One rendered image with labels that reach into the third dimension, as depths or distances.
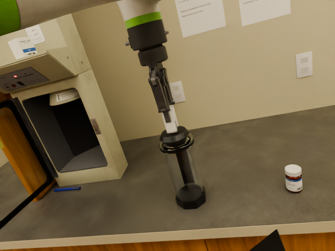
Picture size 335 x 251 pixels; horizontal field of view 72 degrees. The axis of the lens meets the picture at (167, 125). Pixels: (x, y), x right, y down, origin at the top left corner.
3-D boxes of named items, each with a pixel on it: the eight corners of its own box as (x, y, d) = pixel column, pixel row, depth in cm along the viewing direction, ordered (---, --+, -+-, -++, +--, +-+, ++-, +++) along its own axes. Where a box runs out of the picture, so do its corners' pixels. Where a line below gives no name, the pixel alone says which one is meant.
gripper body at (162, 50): (141, 50, 64) (150, 81, 68) (132, 53, 57) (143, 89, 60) (167, 43, 62) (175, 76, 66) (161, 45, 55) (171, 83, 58)
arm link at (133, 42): (161, 17, 52) (168, 18, 60) (115, 31, 55) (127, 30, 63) (168, 45, 54) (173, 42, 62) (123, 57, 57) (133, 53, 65)
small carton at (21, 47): (29, 57, 81) (21, 40, 79) (38, 54, 79) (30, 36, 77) (16, 60, 77) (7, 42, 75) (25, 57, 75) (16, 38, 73)
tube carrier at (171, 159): (177, 187, 83) (161, 135, 75) (207, 184, 81) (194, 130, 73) (173, 209, 73) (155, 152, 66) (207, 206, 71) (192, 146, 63)
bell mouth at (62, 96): (65, 96, 110) (60, 85, 108) (97, 88, 106) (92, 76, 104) (40, 108, 94) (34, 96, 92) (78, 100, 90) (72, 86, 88)
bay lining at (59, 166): (83, 146, 127) (56, 85, 114) (126, 139, 121) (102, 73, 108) (58, 172, 105) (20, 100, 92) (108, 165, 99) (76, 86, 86)
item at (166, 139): (164, 137, 75) (158, 118, 72) (192, 132, 72) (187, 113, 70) (158, 151, 66) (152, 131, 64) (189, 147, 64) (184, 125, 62)
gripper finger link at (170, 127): (171, 108, 64) (171, 109, 63) (177, 131, 66) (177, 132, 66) (161, 110, 65) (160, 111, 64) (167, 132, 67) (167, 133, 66)
